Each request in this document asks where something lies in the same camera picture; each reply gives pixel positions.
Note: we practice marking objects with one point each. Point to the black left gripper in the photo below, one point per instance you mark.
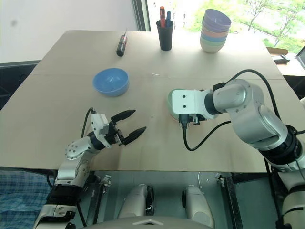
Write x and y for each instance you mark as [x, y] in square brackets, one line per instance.
[114, 136]

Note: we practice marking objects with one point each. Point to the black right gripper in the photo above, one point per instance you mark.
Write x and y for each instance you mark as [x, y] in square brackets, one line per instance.
[197, 118]

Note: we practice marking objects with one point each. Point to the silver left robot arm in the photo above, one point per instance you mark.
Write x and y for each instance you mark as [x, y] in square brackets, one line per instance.
[71, 167]

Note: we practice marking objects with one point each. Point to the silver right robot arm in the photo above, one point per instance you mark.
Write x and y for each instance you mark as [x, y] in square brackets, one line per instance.
[250, 112]

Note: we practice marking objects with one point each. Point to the cream bowl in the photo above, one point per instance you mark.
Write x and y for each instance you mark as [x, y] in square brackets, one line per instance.
[211, 48]

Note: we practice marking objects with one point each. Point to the mint green stacked bowl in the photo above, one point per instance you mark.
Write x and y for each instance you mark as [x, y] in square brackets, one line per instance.
[212, 43]

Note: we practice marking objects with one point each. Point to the light blue stacked bowl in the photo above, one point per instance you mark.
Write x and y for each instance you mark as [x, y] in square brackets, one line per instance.
[212, 39]

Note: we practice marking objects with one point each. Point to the salmon pink stacked bowl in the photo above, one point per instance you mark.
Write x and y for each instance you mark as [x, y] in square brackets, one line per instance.
[214, 35]

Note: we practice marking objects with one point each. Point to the lavender bowl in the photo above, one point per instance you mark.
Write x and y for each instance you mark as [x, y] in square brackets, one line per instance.
[215, 32]

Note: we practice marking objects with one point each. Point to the purple bowl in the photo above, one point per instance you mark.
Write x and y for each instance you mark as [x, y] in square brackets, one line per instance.
[216, 20]

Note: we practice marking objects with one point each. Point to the small white scrap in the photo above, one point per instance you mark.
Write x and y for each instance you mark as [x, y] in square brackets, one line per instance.
[156, 74]

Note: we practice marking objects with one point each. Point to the grey rounded robot leg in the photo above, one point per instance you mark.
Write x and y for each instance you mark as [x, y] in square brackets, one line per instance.
[197, 205]
[137, 200]

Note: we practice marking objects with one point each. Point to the black marker with red label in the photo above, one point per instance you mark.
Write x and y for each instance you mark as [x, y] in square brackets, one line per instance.
[121, 44]

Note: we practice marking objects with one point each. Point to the black pen cup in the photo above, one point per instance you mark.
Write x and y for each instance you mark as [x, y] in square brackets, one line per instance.
[165, 37]

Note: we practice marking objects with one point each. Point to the grey robot torso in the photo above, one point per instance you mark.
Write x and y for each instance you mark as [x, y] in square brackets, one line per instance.
[152, 223]

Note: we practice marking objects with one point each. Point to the black flat device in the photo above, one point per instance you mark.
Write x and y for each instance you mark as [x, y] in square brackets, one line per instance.
[282, 59]

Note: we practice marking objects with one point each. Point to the blue marker pen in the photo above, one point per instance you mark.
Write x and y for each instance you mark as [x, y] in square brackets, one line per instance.
[168, 17]

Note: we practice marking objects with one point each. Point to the brown cardboard box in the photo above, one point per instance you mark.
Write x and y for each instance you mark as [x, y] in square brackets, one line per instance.
[277, 50]

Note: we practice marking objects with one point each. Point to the red marker pen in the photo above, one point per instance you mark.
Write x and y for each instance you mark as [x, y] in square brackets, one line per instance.
[162, 15]

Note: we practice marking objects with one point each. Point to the laptop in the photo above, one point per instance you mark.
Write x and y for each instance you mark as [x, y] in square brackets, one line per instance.
[300, 58]

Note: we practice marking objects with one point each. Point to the dark side bench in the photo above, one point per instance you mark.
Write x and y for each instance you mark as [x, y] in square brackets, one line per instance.
[16, 78]

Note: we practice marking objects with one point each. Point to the blue plaid cloth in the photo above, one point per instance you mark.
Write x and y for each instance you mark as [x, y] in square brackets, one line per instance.
[21, 198]

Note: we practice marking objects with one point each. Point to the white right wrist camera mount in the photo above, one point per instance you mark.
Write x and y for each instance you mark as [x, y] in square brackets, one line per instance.
[188, 102]

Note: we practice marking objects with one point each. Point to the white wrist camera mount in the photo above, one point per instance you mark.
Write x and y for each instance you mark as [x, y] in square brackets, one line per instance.
[97, 124]
[188, 102]

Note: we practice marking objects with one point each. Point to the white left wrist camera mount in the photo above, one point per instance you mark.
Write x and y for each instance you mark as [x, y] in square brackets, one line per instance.
[97, 124]

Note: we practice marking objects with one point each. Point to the black table frame strut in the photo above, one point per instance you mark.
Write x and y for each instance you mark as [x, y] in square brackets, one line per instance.
[230, 200]

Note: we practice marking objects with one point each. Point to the dark window frame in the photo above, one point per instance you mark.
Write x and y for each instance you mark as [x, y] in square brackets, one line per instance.
[141, 14]

